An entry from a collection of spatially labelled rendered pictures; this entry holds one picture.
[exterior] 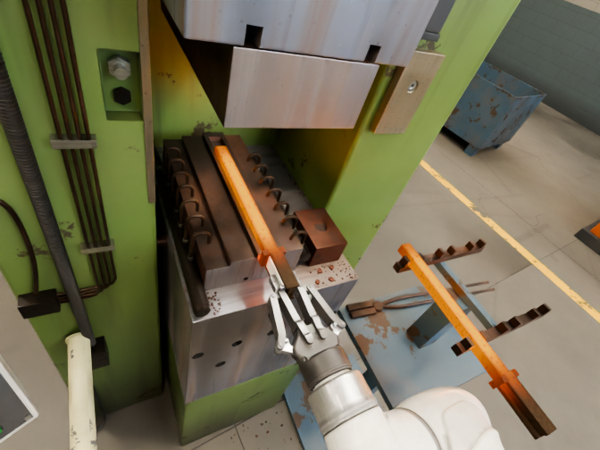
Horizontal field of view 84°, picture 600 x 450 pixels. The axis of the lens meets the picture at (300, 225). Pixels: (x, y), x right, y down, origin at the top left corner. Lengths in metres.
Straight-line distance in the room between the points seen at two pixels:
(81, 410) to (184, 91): 0.75
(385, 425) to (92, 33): 0.61
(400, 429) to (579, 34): 8.11
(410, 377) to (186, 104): 0.91
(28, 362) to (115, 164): 1.21
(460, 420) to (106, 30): 0.69
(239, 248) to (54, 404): 1.12
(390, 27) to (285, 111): 0.16
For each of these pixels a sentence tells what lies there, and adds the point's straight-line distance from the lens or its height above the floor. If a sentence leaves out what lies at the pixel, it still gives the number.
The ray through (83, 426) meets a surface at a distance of 0.89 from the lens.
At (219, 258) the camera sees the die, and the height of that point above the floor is 0.98.
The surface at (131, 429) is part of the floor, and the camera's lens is 1.54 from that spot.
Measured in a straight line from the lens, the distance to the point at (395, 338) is 1.02.
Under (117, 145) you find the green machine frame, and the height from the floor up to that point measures 1.15.
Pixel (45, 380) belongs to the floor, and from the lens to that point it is 1.67.
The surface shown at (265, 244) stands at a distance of 0.65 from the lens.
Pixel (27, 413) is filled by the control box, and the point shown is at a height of 0.97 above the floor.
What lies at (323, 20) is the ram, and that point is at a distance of 0.43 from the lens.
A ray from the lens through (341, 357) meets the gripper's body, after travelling 0.54.
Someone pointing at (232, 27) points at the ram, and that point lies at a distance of 0.39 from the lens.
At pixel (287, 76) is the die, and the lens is 0.43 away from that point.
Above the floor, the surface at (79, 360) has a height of 0.64.
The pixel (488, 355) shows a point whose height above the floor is 0.98.
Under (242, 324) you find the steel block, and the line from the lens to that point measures 0.72.
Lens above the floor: 1.49
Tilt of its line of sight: 42 degrees down
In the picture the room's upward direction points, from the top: 21 degrees clockwise
